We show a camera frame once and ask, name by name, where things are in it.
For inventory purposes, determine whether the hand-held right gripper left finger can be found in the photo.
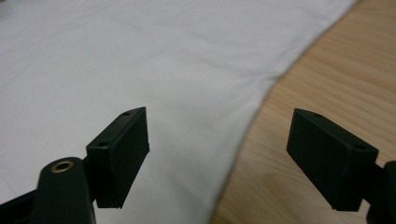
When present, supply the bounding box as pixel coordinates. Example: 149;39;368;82
85;106;150;209

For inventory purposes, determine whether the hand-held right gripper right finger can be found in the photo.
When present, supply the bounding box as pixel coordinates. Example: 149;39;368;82
286;107;379;213

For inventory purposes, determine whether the white garment with black trim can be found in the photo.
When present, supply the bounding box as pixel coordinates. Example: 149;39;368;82
0;0;359;224

